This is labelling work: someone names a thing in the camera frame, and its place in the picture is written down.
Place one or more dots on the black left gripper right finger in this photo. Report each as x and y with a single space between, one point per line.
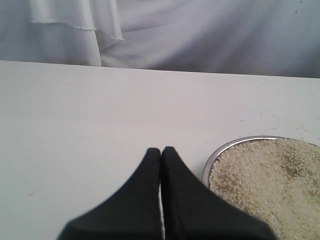
192 212

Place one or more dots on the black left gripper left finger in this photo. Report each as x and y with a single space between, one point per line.
131 213

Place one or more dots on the metal plate of rice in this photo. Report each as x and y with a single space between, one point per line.
275 179

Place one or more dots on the white backdrop cloth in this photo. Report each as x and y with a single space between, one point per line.
252 37

